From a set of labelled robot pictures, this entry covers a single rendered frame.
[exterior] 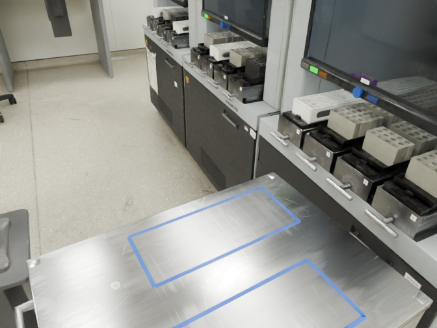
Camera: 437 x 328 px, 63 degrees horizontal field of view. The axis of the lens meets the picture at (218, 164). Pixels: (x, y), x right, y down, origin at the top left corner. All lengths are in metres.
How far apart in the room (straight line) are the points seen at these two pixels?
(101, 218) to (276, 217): 1.42
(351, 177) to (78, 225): 1.49
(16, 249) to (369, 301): 0.79
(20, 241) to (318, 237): 0.71
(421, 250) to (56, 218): 1.77
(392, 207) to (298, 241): 0.31
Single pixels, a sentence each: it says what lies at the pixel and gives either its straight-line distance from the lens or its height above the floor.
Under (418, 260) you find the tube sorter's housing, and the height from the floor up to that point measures 0.70.
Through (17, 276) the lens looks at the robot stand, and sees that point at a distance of 0.94.
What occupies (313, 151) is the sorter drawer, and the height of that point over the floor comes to 0.76.
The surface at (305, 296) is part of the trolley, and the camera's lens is 0.68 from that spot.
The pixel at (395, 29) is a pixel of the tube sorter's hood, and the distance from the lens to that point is 1.00.
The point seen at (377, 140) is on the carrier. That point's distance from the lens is 1.07.
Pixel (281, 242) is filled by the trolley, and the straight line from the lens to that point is 0.75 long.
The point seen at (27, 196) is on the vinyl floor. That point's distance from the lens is 2.40.
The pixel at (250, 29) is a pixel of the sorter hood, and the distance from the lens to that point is 1.55.
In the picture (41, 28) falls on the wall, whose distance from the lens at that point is 4.47.
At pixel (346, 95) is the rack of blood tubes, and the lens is 1.36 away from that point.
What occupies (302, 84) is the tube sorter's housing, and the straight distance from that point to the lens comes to 1.31.
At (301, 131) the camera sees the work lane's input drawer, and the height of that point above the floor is 0.80.
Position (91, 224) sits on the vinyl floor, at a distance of 2.07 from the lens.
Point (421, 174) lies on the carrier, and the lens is 1.01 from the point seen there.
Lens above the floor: 1.36
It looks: 34 degrees down
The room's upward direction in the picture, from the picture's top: 1 degrees clockwise
